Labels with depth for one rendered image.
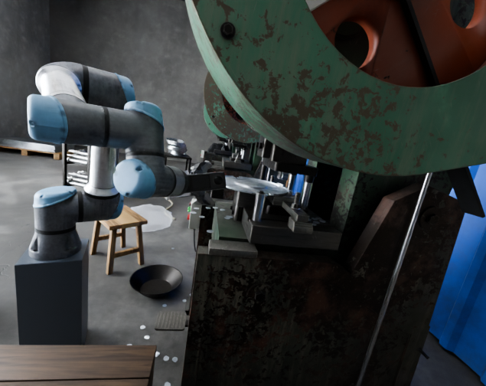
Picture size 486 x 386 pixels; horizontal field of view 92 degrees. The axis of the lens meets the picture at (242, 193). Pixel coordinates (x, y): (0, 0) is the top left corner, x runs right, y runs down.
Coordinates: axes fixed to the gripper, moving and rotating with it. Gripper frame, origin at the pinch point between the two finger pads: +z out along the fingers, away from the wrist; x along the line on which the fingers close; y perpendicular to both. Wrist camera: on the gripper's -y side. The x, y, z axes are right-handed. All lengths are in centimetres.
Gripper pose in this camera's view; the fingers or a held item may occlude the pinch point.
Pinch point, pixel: (214, 184)
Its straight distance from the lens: 77.9
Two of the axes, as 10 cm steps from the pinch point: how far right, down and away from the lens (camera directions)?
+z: 3.0, 0.0, 9.5
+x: 0.9, 10.0, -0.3
